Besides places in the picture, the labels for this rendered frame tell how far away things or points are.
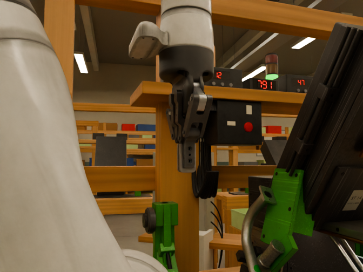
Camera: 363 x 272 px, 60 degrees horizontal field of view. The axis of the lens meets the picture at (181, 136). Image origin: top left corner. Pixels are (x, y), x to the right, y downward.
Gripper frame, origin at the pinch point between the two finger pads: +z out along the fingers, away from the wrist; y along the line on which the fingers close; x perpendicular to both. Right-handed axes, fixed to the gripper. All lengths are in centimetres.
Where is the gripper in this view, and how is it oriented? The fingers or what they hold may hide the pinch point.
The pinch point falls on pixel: (186, 158)
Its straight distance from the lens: 42.1
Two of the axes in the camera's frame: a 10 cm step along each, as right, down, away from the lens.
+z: 0.0, 10.0, -0.8
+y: -3.1, 0.7, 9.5
